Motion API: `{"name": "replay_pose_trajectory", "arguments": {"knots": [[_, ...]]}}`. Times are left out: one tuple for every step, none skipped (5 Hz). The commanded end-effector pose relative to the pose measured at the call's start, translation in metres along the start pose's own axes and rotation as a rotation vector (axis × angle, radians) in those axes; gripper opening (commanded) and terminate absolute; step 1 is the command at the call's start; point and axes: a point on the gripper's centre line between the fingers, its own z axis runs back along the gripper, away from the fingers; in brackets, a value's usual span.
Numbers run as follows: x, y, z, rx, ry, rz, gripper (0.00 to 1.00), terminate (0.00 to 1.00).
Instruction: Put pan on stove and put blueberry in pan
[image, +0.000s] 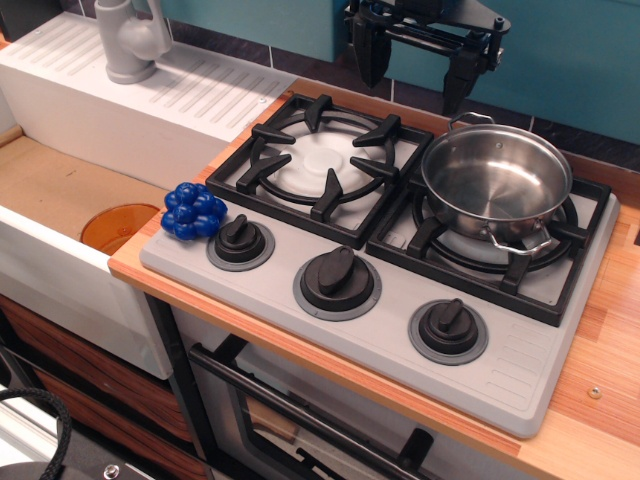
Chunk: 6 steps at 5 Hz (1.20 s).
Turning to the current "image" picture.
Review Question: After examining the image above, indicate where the black middle stove knob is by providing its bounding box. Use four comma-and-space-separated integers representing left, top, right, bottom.
293, 246, 382, 322

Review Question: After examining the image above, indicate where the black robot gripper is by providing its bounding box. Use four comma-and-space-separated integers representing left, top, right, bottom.
344, 1, 511, 116

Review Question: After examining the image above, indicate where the black burner grate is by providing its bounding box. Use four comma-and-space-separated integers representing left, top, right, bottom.
366, 173, 613, 327
206, 94, 434, 249

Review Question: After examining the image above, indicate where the black left burner grate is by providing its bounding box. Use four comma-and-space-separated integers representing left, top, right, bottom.
206, 94, 434, 249

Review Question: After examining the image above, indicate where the wood grain drawer front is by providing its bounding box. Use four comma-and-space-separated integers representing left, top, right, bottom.
1, 297, 212, 479

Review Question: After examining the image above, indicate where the orange plastic bowl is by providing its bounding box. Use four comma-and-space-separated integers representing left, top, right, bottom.
80, 203, 159, 255

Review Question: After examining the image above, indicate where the white toy sink unit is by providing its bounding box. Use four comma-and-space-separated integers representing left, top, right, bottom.
1, 13, 294, 379

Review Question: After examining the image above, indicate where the black braided cable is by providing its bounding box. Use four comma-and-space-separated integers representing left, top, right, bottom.
0, 387, 74, 480

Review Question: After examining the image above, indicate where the toy oven door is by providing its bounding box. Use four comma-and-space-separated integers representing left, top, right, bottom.
180, 324, 527, 479

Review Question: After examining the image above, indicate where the grey toy faucet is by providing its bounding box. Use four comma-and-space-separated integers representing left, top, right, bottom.
94, 0, 173, 85

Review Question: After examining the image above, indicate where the black left stove knob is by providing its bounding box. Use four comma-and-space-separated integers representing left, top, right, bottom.
206, 214, 275, 272

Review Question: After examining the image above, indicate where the black stove knob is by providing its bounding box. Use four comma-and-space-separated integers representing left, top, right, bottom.
206, 214, 275, 272
408, 298, 489, 366
293, 246, 382, 322

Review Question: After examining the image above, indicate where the stainless steel pan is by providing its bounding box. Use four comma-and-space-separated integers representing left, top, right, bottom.
420, 112, 573, 256

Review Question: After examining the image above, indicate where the black right burner grate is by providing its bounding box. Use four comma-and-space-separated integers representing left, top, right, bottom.
366, 173, 613, 327

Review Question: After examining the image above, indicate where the black oven door handle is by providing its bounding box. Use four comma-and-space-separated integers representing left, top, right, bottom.
188, 335, 433, 480

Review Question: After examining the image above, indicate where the black right stove knob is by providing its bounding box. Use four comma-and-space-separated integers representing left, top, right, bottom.
408, 298, 489, 366

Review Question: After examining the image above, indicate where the grey toy stove top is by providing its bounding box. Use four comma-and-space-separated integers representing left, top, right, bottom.
138, 94, 621, 440

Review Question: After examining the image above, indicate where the blue toy blueberry cluster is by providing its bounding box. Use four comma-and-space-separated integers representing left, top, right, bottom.
160, 182, 228, 241

